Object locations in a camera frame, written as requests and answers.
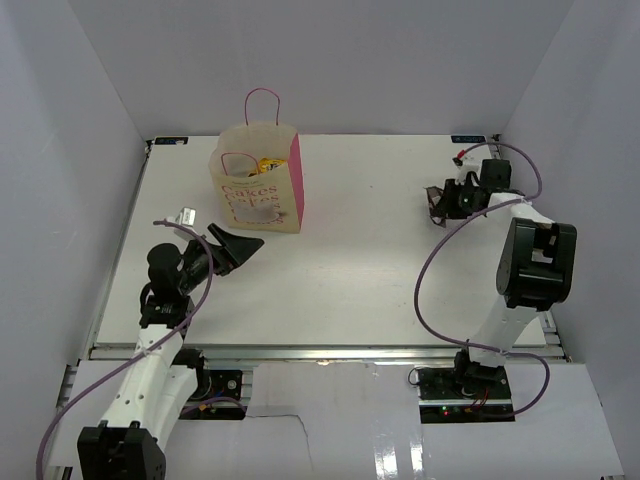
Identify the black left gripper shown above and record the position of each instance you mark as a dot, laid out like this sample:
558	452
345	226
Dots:
233	251

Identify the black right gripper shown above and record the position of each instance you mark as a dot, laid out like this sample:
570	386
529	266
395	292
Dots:
447	203

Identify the brown chocolate bar wrapper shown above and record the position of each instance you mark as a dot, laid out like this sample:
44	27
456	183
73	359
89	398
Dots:
437	205

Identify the cream pink paper bag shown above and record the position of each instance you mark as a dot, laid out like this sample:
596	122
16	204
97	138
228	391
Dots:
273	201

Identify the yellow M&M's candy packet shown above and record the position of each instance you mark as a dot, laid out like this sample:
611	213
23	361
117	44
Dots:
266	165

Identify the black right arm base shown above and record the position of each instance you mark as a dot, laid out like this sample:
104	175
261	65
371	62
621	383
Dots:
445	399

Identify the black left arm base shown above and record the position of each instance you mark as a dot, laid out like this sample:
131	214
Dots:
211	383

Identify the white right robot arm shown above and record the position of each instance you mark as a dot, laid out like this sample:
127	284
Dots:
534	271

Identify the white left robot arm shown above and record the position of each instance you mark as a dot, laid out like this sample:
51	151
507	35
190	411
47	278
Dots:
130	439

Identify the white front cover panel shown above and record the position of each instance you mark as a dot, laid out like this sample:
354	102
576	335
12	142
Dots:
358	421

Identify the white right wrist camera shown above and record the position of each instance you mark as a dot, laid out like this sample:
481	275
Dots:
468	166

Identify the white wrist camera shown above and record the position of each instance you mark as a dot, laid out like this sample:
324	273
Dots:
185	217
468	166

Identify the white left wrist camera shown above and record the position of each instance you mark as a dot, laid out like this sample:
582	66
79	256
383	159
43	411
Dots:
185	217

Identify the aluminium table edge rail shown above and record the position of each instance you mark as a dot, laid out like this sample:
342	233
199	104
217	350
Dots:
237	353

